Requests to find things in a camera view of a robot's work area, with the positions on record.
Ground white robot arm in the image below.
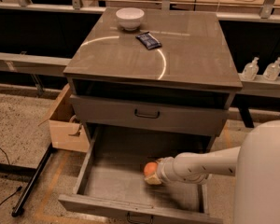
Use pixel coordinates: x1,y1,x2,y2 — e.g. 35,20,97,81
144,120,280,224

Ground white bowl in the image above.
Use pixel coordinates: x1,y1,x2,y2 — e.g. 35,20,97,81
116,7,145,31

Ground open grey bottom drawer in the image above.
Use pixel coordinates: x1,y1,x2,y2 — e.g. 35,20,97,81
59,125,223,224

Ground dark blue snack packet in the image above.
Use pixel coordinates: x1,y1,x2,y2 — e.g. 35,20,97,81
136,32,161,50

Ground closed grey drawer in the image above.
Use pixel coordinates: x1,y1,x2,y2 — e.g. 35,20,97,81
70,95,228,136

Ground cardboard box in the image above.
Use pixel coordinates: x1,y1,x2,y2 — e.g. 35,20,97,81
41,84,90,152

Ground black floor cable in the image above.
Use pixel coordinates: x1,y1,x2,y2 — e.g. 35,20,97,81
0,138,23,219

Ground grey metal rail shelf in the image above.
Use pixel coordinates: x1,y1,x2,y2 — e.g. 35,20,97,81
0,52,70,77

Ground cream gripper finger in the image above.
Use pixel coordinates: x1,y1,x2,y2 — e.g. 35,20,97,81
145,175,161,185

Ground clear sanitizer bottle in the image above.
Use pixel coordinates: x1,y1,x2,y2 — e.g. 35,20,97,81
242,57,259,81
263,57,280,81

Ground black metal floor bar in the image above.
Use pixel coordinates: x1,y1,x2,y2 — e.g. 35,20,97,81
11,144,54,217

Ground clear sanitizer bottle left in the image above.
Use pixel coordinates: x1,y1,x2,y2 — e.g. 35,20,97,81
242,57,259,81

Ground grey drawer cabinet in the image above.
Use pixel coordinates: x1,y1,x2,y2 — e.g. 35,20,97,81
64,8,242,153

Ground clear sanitizer bottle right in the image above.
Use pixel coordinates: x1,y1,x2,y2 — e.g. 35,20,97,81
263,57,280,81

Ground orange fruit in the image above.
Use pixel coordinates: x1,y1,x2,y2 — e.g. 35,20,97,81
144,162,158,176

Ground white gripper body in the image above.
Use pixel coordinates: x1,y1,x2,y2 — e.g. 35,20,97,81
156,157,177,183

